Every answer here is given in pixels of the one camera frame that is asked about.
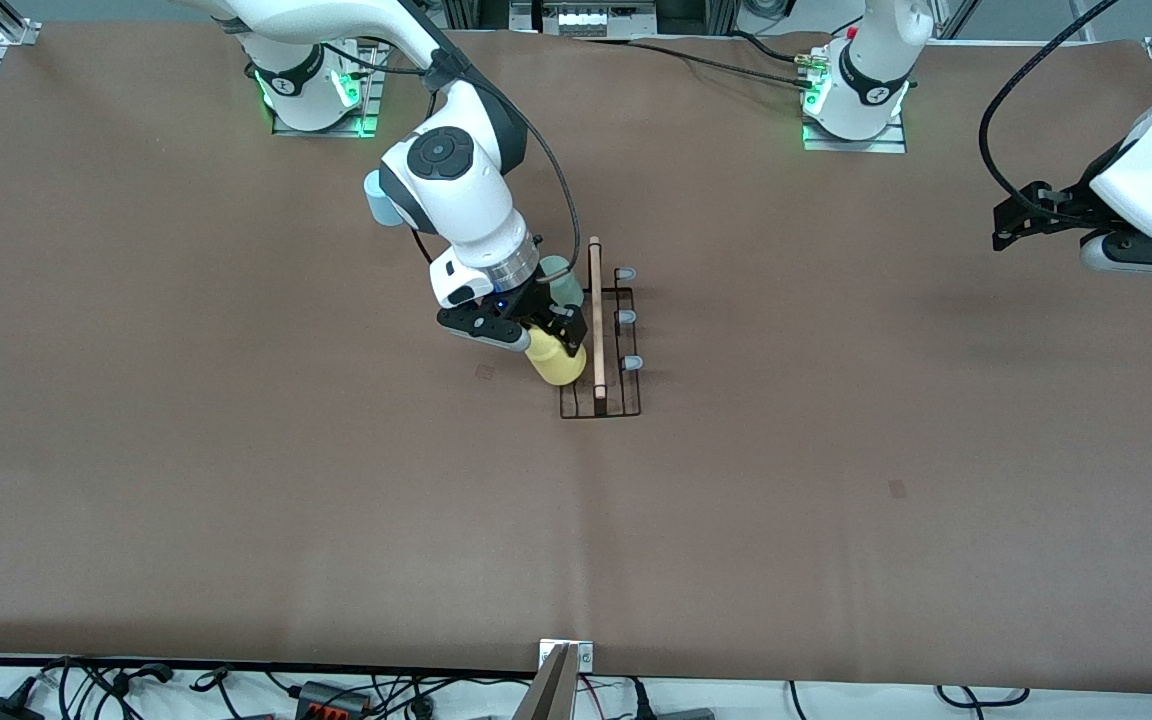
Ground yellow plastic cup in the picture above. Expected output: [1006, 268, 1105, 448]
[523, 326, 588, 388]

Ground black wire cup holder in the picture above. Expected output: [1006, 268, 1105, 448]
[560, 235, 645, 421]

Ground mint green plastic cup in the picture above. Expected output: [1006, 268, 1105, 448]
[538, 255, 585, 307]

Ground light blue plastic cup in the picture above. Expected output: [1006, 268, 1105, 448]
[363, 169, 407, 229]

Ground brown paper table cover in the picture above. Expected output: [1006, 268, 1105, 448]
[0, 22, 1152, 697]

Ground grey power strip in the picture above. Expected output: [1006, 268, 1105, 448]
[534, 0, 659, 40]

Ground orange black connector block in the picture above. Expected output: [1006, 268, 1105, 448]
[294, 680, 374, 717]

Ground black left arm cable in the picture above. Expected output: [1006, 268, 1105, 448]
[977, 0, 1122, 216]

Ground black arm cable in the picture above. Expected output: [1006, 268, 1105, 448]
[977, 0, 1122, 216]
[320, 39, 583, 292]

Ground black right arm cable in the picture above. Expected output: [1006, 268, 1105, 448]
[320, 39, 583, 292]

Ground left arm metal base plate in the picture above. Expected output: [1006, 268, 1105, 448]
[802, 105, 908, 154]

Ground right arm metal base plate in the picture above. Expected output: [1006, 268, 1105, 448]
[271, 28, 393, 139]

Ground long black table cable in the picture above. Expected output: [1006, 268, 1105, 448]
[574, 36, 819, 93]

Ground short black table cable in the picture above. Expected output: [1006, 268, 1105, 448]
[731, 28, 817, 67]

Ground metal corner bracket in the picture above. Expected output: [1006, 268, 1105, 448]
[538, 639, 595, 673]

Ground wooden camera post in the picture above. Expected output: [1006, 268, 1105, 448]
[514, 643, 583, 720]

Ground looped black cable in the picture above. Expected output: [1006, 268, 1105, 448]
[934, 683, 1034, 709]

